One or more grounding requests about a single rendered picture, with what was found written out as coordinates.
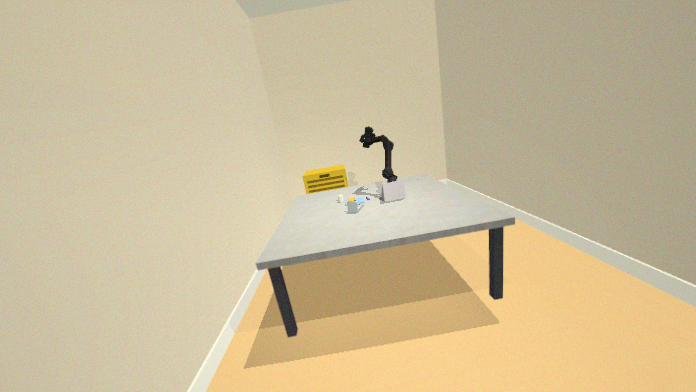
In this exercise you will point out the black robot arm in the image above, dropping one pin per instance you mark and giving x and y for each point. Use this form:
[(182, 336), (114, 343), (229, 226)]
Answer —
[(368, 139)]

